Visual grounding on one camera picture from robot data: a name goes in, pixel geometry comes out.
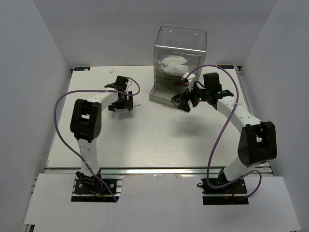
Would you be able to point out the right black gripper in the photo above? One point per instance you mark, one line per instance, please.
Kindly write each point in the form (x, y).
(187, 95)

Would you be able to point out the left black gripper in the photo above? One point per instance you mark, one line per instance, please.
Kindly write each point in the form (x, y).
(127, 104)

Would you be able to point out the white cotton pad packet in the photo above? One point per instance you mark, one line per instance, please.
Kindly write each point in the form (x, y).
(175, 69)
(172, 60)

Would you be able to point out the clear acrylic drawer organizer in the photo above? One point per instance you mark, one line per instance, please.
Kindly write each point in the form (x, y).
(178, 50)

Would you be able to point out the black gold compact case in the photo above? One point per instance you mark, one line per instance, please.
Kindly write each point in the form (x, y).
(176, 99)

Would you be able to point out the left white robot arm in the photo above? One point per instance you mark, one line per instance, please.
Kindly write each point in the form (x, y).
(86, 123)

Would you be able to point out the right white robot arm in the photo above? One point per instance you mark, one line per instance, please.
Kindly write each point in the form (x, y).
(257, 143)

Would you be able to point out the blue label sticker right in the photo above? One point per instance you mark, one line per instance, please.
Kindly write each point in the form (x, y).
(226, 66)

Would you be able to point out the blue label sticker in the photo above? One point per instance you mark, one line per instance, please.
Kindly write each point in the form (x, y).
(76, 69)
(226, 66)

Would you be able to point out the blue label sticker left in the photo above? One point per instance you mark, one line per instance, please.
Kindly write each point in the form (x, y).
(76, 69)

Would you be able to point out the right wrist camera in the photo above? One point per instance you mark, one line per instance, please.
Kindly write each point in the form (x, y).
(189, 78)

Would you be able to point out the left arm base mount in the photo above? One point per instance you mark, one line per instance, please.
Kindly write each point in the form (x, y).
(97, 192)

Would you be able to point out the aluminium table rail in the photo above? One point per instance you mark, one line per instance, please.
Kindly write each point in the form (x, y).
(124, 171)

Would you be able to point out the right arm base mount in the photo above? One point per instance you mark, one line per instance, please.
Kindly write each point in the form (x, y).
(234, 194)

